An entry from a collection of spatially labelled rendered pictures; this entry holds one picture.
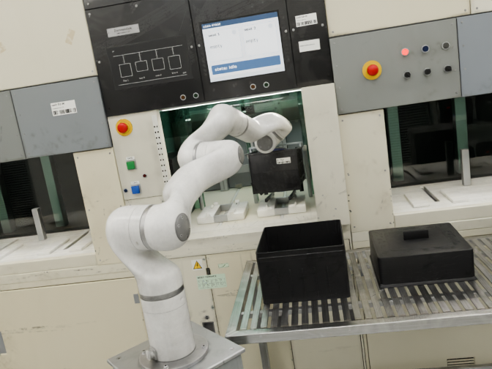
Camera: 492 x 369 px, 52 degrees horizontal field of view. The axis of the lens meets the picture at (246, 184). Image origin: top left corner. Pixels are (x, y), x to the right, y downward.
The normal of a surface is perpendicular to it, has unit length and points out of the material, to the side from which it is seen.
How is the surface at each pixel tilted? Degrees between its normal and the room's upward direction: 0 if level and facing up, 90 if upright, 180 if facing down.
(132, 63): 90
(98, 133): 90
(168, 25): 90
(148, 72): 90
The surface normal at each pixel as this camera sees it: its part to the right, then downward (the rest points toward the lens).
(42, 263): -0.11, 0.22
